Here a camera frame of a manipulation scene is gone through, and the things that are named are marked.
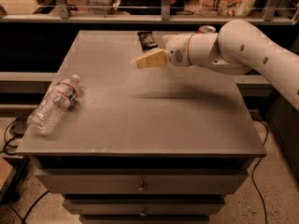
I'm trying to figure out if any metal railing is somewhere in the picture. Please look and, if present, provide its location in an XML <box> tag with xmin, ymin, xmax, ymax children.
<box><xmin>0</xmin><ymin>0</ymin><xmax>299</xmax><ymax>25</ymax></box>

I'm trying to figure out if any drawer with knob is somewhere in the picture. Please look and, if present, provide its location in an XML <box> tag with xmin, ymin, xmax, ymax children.
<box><xmin>63</xmin><ymin>199</ymin><xmax>225</xmax><ymax>217</ymax></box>
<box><xmin>36</xmin><ymin>169</ymin><xmax>248</xmax><ymax>195</ymax></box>

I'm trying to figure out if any dark rxbar chocolate wrapper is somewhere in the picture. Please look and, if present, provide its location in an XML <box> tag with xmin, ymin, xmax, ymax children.
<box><xmin>137</xmin><ymin>32</ymin><xmax>158</xmax><ymax>50</ymax></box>

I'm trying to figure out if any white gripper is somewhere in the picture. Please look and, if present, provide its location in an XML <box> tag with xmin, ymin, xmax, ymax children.
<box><xmin>135</xmin><ymin>34</ymin><xmax>192</xmax><ymax>68</ymax></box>

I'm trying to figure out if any grey drawer cabinet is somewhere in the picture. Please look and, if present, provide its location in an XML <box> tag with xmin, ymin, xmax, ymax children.
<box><xmin>18</xmin><ymin>31</ymin><xmax>265</xmax><ymax>224</ymax></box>

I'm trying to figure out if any top drawer with knob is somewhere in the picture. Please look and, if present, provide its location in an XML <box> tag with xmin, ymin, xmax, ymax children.
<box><xmin>36</xmin><ymin>169</ymin><xmax>248</xmax><ymax>195</ymax></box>

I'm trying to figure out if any black bag behind rail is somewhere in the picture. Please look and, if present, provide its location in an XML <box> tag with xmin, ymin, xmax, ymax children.
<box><xmin>118</xmin><ymin>0</ymin><xmax>187</xmax><ymax>15</ymax></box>

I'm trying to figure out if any middle drawer with knob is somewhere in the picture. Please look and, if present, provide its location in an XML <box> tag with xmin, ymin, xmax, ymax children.
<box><xmin>63</xmin><ymin>199</ymin><xmax>225</xmax><ymax>217</ymax></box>

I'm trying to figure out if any black cable right floor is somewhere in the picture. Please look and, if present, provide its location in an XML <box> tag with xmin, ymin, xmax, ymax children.
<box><xmin>250</xmin><ymin>119</ymin><xmax>270</xmax><ymax>224</ymax></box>

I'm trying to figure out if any black cables left floor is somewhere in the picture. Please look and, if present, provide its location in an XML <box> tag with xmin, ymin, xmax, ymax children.
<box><xmin>0</xmin><ymin>115</ymin><xmax>50</xmax><ymax>224</ymax></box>

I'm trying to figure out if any clear plastic water bottle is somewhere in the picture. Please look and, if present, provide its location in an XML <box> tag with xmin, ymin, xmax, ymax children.
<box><xmin>27</xmin><ymin>75</ymin><xmax>80</xmax><ymax>135</ymax></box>

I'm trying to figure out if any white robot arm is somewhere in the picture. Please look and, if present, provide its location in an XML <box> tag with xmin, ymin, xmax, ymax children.
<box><xmin>136</xmin><ymin>21</ymin><xmax>299</xmax><ymax>110</ymax></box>

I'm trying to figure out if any red coca-cola can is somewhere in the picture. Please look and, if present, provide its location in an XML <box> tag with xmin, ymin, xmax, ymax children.
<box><xmin>198</xmin><ymin>25</ymin><xmax>216</xmax><ymax>34</ymax></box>

